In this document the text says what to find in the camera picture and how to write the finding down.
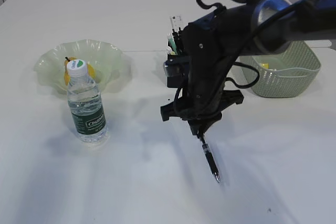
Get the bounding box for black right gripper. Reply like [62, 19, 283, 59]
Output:
[160, 53, 244, 135]

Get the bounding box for black gel pen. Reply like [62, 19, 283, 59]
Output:
[176, 27, 184, 54]
[197, 134, 221, 184]
[172, 28, 180, 50]

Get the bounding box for teal green pen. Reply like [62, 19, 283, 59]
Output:
[167, 34, 179, 55]

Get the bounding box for transparent plastic ruler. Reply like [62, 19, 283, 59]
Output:
[170, 15, 185, 33]

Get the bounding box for clear water bottle green label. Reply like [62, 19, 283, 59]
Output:
[65, 57, 107, 143]

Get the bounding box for yellow pear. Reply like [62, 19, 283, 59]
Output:
[64, 57, 96, 85]

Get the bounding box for yellow pen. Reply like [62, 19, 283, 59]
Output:
[166, 47, 176, 55]

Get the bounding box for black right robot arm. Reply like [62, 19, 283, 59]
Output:
[161, 0, 335, 136]

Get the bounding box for black square pen holder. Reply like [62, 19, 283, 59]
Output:
[166, 55, 188, 88]

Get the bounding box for green plastic woven basket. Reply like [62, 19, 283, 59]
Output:
[239, 41, 321, 98]

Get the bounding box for green wavy glass plate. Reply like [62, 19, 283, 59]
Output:
[34, 39, 130, 94]

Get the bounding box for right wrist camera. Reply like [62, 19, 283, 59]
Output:
[163, 55, 189, 77]

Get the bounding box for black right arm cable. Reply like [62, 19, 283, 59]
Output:
[173, 0, 336, 120]

